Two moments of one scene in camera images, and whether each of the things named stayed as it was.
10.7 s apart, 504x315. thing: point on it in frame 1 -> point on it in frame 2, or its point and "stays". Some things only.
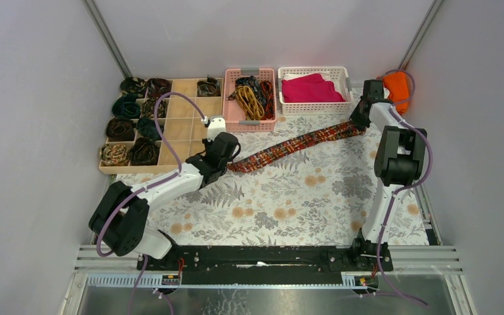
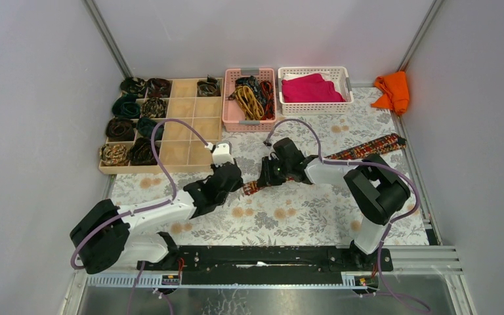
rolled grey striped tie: [210, 88] stays
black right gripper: [354, 117] -> [266, 178]
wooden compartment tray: [185, 128] stays
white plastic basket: [340, 77] stays
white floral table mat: [319, 197] stays
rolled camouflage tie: [132, 86] stays
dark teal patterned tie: [251, 82] stays
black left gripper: [224, 157] -> [230, 180]
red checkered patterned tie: [261, 157] -> [355, 153]
